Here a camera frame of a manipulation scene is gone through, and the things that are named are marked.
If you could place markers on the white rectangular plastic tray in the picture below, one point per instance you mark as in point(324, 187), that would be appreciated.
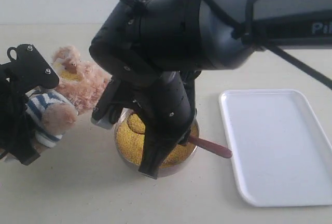
point(281, 156)

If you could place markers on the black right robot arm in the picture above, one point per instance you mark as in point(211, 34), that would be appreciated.
point(155, 49)

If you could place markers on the yellow millet grains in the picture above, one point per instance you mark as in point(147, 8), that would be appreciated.
point(130, 141)

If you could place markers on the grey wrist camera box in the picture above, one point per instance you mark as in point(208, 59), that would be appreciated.
point(101, 112)

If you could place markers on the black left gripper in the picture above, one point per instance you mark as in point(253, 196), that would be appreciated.
point(25, 71)

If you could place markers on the dark wooden spoon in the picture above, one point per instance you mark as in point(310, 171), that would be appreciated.
point(212, 147)

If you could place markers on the teddy bear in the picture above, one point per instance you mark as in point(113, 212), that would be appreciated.
point(55, 111)

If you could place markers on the metal bowl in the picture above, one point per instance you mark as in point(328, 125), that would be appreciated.
point(133, 167)

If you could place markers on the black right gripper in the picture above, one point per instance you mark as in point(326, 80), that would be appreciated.
point(166, 104)

